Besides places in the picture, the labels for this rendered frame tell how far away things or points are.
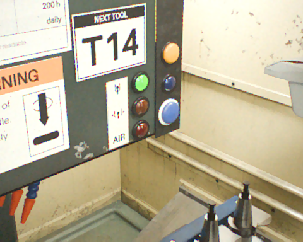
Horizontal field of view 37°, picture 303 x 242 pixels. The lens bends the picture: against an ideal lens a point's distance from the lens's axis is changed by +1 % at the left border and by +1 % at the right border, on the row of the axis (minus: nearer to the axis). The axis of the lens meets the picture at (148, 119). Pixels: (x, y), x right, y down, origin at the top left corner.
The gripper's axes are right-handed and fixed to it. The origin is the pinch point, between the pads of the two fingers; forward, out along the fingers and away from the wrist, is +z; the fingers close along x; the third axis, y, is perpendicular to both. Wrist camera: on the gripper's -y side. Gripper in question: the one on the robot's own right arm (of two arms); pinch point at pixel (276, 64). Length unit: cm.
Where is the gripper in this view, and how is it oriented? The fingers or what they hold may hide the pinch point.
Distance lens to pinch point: 54.3
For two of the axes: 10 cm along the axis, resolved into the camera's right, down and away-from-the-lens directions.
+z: -9.5, -1.3, 2.8
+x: 3.1, -3.9, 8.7
